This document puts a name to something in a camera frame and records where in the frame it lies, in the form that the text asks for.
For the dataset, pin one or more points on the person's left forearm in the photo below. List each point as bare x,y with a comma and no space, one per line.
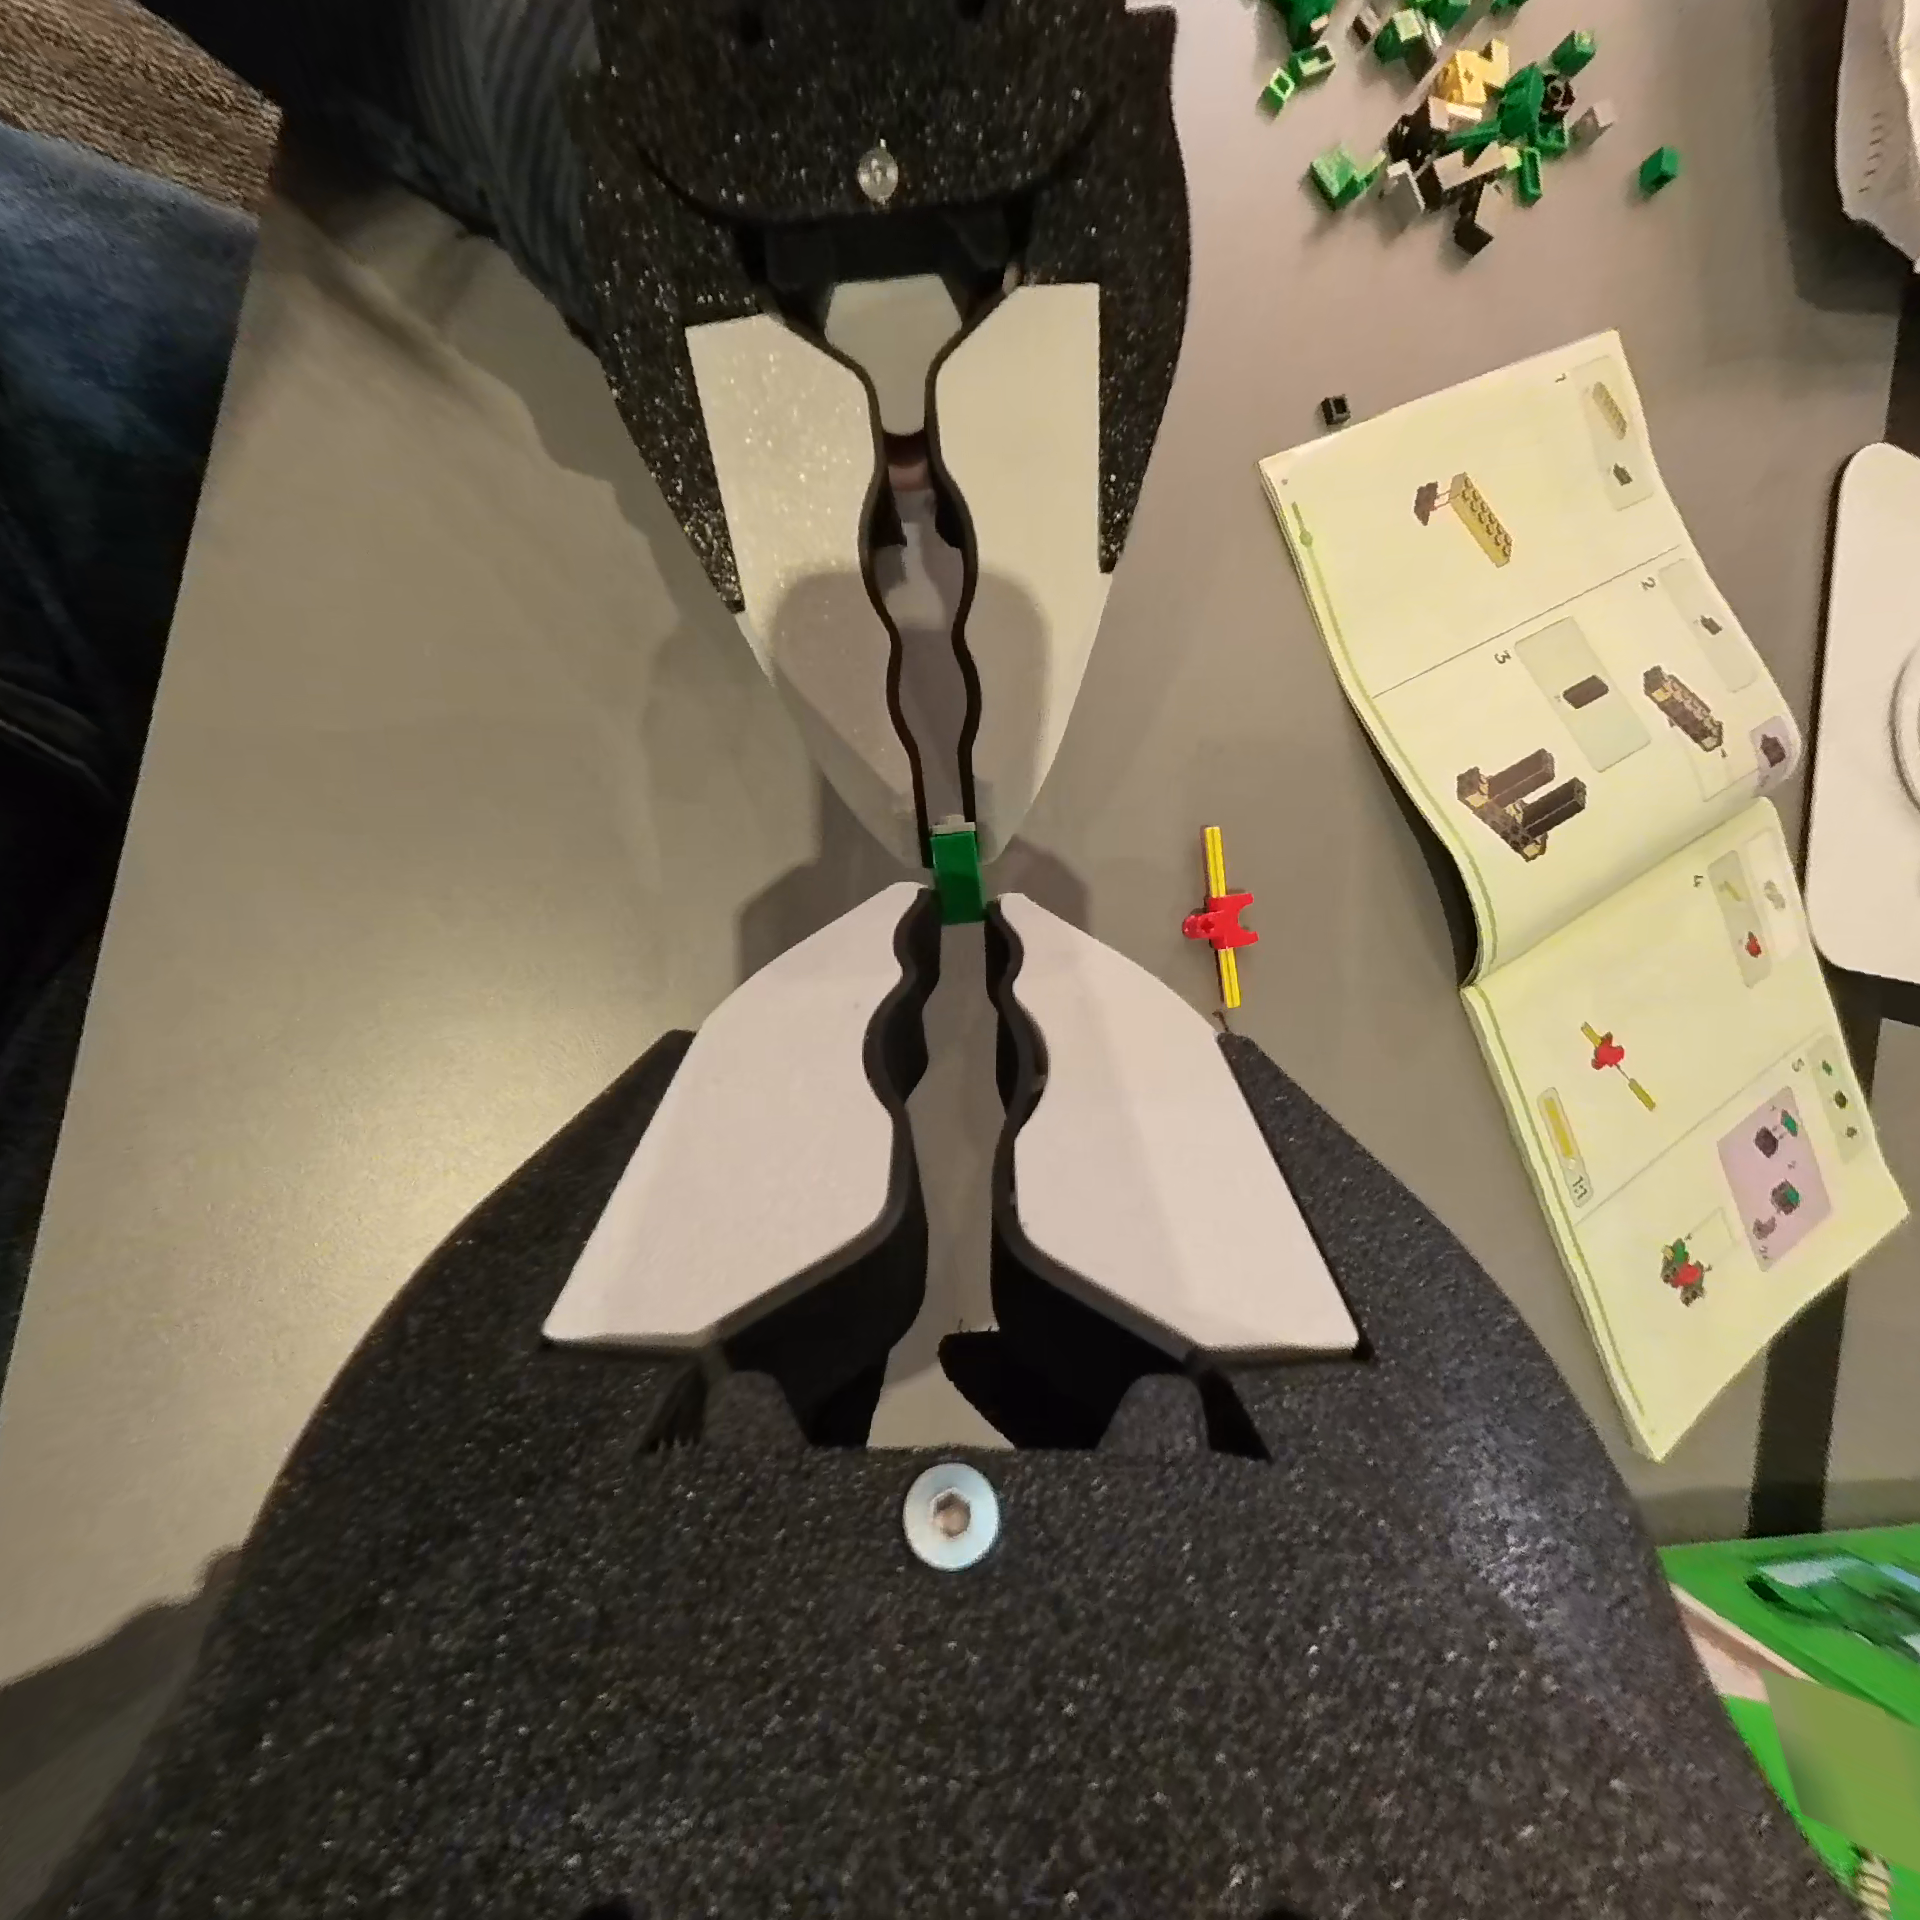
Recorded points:
434,104

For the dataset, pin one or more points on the red connector on yellow axle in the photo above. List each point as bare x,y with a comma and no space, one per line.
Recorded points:
1219,919

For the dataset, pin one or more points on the small green toy brick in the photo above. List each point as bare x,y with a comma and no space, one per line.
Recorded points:
957,878

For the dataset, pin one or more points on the pale green instruction booklet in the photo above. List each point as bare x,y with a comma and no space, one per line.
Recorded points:
1620,901

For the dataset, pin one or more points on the grey desk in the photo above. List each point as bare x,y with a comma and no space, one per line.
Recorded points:
450,751

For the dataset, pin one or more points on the green toy set box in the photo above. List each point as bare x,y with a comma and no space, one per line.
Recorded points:
1815,1694

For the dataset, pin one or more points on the pile of loose toy bricks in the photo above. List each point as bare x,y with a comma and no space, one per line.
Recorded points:
1479,142

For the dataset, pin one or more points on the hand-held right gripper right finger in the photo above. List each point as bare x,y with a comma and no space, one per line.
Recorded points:
1184,1201

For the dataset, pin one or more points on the white rounded tray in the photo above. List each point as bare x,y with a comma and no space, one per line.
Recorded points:
1868,720

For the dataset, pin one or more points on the person's blue jeans legs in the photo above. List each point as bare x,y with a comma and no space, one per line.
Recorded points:
104,450

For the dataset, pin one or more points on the brown fabric seat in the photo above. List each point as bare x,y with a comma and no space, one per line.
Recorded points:
121,74

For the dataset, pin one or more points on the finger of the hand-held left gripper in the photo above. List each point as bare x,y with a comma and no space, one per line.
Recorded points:
780,480
1042,450

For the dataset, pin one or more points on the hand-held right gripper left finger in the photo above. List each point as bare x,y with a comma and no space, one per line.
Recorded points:
750,1171

